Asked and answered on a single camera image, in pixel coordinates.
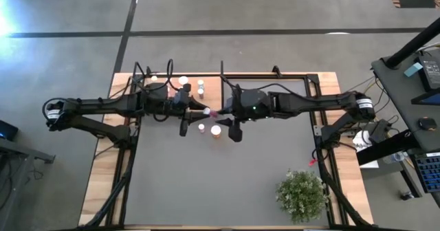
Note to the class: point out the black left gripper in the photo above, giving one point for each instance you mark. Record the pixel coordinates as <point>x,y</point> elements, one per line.
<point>178,109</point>

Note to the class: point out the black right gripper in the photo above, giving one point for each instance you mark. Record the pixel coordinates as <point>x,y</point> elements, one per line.
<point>254,104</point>

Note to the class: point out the teal pill bottle red pills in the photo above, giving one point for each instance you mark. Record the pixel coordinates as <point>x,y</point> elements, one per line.
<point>210,113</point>

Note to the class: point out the blue pill bottle red pills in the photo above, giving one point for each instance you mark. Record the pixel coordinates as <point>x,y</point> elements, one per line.
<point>200,93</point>

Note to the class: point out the pink pill bottle white cap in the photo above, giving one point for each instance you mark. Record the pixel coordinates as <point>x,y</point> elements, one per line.
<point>201,128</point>

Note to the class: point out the orange pill bottle white cap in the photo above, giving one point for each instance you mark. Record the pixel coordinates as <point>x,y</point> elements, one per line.
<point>216,130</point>
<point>183,80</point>

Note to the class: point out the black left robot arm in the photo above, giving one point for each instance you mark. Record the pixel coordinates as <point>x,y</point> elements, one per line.
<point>103,105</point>

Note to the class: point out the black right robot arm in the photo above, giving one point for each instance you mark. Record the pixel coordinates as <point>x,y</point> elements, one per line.
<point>309,102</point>

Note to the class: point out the wooden shelf board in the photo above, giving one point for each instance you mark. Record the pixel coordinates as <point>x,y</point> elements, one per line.
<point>214,93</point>

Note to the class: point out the grey table mat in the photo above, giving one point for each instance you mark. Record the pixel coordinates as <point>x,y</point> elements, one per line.
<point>206,176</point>

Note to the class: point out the black table clamp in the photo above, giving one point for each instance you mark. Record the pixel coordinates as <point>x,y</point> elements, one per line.
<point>276,71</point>
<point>148,70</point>

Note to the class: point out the green artificial potted plant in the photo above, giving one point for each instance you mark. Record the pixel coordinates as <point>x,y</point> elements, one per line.
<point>302,196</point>

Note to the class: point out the white paper sheet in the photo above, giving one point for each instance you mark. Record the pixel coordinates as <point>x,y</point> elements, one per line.
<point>362,145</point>

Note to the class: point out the black power brick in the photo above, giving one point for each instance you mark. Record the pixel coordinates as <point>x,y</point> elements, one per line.
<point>378,129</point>

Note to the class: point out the clear plastic bottle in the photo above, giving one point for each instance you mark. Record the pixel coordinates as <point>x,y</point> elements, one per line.
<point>395,157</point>

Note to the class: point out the grey side desk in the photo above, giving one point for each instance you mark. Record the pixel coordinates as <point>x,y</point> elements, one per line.
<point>398,86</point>

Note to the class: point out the black side desk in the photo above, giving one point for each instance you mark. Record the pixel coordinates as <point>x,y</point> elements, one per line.
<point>17,162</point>

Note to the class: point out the small teal box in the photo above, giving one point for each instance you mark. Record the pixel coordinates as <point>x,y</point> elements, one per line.
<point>412,69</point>

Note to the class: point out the black computer blue lights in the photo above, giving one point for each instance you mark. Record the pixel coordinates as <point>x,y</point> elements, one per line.
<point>7,130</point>

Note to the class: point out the black pole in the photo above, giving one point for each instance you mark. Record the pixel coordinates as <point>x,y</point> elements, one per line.
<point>412,43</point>

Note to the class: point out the black computer mouse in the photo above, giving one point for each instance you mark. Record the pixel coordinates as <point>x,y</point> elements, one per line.
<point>427,123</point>

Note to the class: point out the blue keyboard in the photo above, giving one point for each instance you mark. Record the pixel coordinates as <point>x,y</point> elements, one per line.
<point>428,172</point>

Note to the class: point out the black power adapter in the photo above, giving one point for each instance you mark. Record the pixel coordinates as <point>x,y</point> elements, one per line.
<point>431,71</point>

